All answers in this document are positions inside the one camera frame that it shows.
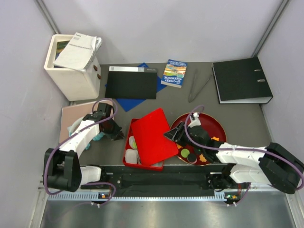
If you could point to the black ring binder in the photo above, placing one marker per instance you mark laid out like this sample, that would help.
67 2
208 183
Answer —
241 82

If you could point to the metal tongs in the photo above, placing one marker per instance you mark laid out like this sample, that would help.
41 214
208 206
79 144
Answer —
192 95

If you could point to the black pink sandwich cookie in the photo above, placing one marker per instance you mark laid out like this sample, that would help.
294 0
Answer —
192 158

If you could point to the dark red round plate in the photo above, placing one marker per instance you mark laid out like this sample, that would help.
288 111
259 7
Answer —
214 128

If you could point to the white paper manual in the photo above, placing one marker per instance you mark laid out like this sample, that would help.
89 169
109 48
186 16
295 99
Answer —
79 53

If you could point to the blue paperback book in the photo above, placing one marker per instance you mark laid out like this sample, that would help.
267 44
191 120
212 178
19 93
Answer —
174 73

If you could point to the orange fish cookie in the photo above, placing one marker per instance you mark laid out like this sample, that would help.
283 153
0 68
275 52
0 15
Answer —
215 138

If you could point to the orange flower cookie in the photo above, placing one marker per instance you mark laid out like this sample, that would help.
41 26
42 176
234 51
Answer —
202 158

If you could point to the red cookie box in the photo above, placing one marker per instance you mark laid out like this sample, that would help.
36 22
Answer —
136 165

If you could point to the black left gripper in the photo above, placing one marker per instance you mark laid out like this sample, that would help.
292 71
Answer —
118 134

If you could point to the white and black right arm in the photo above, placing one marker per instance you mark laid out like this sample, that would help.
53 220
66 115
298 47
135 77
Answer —
272 165

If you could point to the red box lid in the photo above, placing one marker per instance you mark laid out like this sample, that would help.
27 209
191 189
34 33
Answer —
148 131

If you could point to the pink notebook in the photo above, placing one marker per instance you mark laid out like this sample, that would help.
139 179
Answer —
70 114

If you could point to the black flat notebook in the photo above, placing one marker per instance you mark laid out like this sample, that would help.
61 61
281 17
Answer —
131 83

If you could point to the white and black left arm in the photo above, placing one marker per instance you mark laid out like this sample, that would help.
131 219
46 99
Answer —
62 170

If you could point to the light blue headphones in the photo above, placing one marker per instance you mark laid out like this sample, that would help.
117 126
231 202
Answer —
71 129

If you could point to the white storage box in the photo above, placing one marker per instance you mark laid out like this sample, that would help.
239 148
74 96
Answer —
75 85

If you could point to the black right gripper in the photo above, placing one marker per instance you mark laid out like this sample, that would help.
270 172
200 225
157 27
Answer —
175 135

